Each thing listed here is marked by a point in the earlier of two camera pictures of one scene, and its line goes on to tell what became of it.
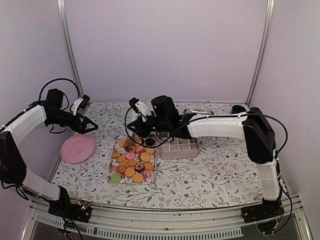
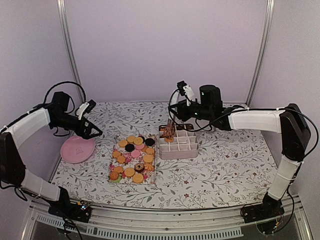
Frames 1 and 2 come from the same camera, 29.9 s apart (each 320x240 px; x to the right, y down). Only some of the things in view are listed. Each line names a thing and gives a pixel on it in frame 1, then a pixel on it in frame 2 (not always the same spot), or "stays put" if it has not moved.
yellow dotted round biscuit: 138,178 stays put
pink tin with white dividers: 171,148 stays put
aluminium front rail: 216,223 stays put
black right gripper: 141,131 -> 180,106
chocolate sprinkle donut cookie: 139,167 stays put
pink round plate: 78,149 stays put
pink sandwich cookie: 130,156 -> 135,154
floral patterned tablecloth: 222,176 stays put
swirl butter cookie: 120,169 -> 114,175
